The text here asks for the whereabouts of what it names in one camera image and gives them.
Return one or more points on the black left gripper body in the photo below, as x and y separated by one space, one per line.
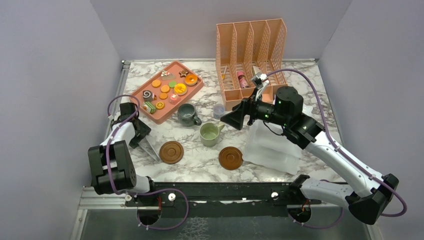
258 110

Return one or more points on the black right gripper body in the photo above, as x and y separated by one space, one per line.
130 112

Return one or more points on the yellow frosted donut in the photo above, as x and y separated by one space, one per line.
180 89

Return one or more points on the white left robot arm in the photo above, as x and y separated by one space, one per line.
111 166

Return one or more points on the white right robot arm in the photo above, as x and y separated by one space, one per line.
367 193

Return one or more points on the green layered cake slice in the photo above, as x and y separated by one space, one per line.
149 107

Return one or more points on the light green ceramic mug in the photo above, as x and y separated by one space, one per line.
209 133

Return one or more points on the yellow flower cookie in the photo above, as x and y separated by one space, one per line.
160 105

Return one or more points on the pink bottle in organizer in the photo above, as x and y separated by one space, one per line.
243 83

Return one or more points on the pink dessert tray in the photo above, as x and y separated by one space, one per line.
163 93

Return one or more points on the white tiered dessert stand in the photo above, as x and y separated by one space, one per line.
266 147

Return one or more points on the orange round biscuit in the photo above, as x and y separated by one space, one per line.
156 83

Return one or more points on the right brown wooden coaster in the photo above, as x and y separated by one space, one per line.
230 158

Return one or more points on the brown wooden coaster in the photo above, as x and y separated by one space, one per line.
230 158
171 152

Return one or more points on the pink snowball cake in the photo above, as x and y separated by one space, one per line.
174 99

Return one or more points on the dark blue-green ceramic mug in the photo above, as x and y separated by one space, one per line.
187 115

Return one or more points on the green macaron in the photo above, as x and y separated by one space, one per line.
172 84

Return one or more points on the left brown wooden coaster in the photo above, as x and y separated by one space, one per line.
171 152

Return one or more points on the orange glazed donut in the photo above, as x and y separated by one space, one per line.
191 79

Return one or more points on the pink mesh file organizer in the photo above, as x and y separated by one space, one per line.
248 46

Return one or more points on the brown star cookie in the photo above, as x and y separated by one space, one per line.
183 73

